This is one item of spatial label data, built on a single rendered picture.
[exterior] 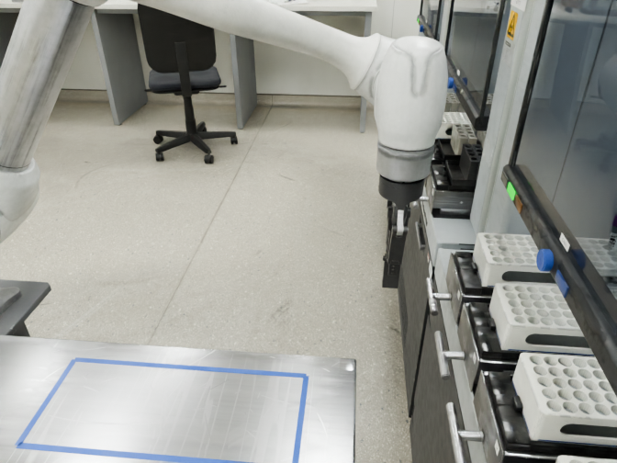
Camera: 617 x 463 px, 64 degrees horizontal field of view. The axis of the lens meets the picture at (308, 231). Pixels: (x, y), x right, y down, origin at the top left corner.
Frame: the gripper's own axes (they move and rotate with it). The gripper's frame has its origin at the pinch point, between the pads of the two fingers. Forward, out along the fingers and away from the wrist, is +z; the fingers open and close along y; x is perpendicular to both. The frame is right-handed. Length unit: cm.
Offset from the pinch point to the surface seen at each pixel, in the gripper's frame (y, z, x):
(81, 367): -30, -2, 46
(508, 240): 2.7, -6.6, -20.8
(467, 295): -6.5, -0.5, -12.9
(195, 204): 164, 81, 97
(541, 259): -20.4, -18.2, -17.0
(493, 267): -5.0, -5.6, -16.6
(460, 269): -0.5, -1.6, -12.5
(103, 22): 294, 5, 195
